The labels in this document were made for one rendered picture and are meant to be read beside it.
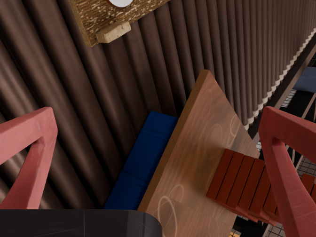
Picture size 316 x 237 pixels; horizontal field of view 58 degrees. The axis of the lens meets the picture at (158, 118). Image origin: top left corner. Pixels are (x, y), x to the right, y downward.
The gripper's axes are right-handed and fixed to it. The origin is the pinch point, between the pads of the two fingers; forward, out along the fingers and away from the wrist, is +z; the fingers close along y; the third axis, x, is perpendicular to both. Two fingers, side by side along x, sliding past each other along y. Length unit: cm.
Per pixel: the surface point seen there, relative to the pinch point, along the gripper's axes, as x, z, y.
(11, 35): 5.6, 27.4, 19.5
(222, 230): 66, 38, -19
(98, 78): 16.2, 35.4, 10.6
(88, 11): 4.6, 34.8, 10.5
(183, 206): 42, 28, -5
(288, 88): 61, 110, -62
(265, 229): 113, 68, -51
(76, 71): 13.1, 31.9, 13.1
